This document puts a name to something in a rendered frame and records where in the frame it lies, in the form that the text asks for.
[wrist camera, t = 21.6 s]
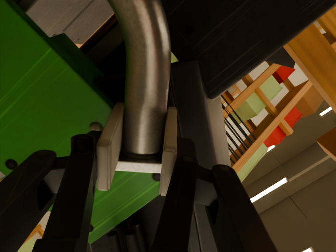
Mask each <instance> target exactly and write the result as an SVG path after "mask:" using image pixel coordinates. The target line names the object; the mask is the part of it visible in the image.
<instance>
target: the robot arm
mask: <svg viewBox="0 0 336 252"><path fill-rule="evenodd" d="M124 109H125V103H124V102H117V103H116V104H115V106H114V108H113V111H112V113H111V115H110V117H109V119H108V121H107V123H106V126H105V128H104V130H103V131H95V130H92V131H90V132H89V133H87V134H78V135H75V136H73V137H72V138H71V154H70V156H65V157H57V154H56V153H55V152H54V151H51V150H40V151H37V152H34V153H33V154H32V155H30V156H29V157H28V158H27V159H26V160H25V161H24V162H23V163H21V164H20V165H19V166H18V167H17V168H16V169H15V170H14V171H12V172H11V173H10V174H9V175H8V176H7V177H6V178H5V179H3V180H2V181H1V182H0V252H18V251H19V249H20V248H21V247H22V245H23V244H24V243H25V241H26V240H27V238H28V237H29V236H30V234H31V233H32V232H33V230H34V229H35V228H36V226H37V225H38V224H39V222H40V221H41V220H42V218H43V217H44V216H45V214H46V213H47V212H48V210H49V209H50V208H51V206H52V205H53V204H54V205H53V207H52V210H51V213H50V216H49V219H48V222H47V225H46V228H45V231H44V234H43V237H42V239H37V240H36V242H35V245H34V247H33V250H32V252H87V246H88V239H89V233H90V226H91V219H92V213H93V206H94V199H95V193H96V188H97V189H98V190H99V191H108V190H110V188H111V185H112V182H113V178H114V175H115V171H116V168H117V164H118V161H119V157H120V154H121V150H122V147H123V131H124ZM159 194H161V196H165V197H166V198H165V202H164V205H163V209H162V213H161V216H160V220H159V223H158V227H157V231H156V234H155V238H154V242H153V244H151V245H150V248H149V252H189V251H188V250H189V242H190V234H191V226H192V218H193V210H194V202H196V203H199V204H202V205H205V210H206V214H207V217H208V220H209V224H210V227H211V230H212V234H213V237H214V240H215V244H216V247H217V250H218V252H279V251H278V249H277V247H276V246H275V244H274V242H273V240H272V238H271V236H270V234H269V232H268V231H267V229H266V227H265V225H264V223H263V221H262V219H261V218H260V216H259V214H258V212H257V210H256V208H255V206H254V205H253V203H252V201H251V199H250V197H249V195H248V193H247V191H246V190H245V188H244V186H243V184H242V182H241V180H240V178H239V177H238V175H237V173H236V171H235V170H234V169H233V168H232V167H230V166H228V165H222V164H218V165H215V166H213V167H212V170H210V169H207V168H204V167H202V166H200V165H199V161H198V160H197V156H196V147H195V142H194V141H193V140H192V139H190V138H180V137H178V109H176V107H169V108H167V113H166V124H165V134H164V145H163V155H162V166H161V177H160V188H159Z"/></svg>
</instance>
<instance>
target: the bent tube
mask: <svg viewBox="0 0 336 252"><path fill-rule="evenodd" d="M107 1H108V3H109V4H110V6H111V8H112V9H113V11H114V13H115V15H116V17H117V20H118V22H119V24H120V27H121V30H122V34H123V38H124V42H125V49H126V77H125V98H124V120H123V142H122V149H121V153H120V156H119V160H118V163H117V166H116V170H115V171H124V172H140V173H157V174H161V171H162V160H163V149H164V139H165V128H166V118H167V107H168V97H169V86H170V75H171V63H172V46H171V36H170V30H169V24H168V20H167V16H166V13H165V9H164V6H163V3H162V1H161V0H107Z"/></svg>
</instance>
